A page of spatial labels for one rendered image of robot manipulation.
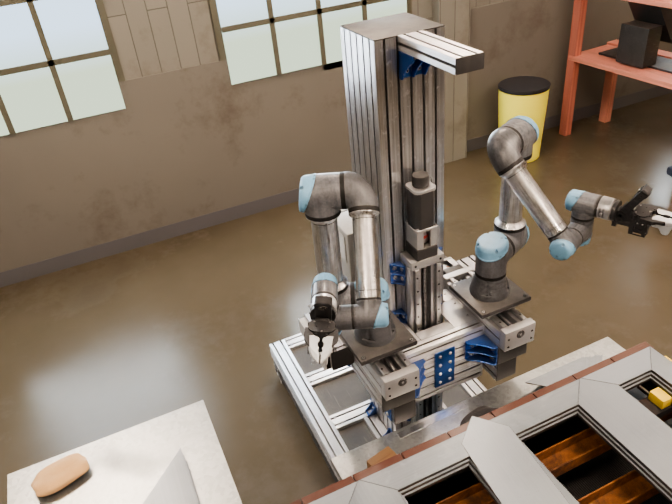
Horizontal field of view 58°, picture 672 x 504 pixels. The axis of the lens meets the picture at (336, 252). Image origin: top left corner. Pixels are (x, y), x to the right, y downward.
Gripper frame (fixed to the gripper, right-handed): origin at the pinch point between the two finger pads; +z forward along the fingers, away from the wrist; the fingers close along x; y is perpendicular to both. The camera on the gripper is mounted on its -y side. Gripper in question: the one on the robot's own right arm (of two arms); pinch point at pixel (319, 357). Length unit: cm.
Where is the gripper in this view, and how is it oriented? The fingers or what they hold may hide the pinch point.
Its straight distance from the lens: 155.4
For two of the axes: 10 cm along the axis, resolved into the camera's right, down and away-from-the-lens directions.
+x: -10.0, -0.5, 0.0
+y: -0.5, 8.3, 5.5
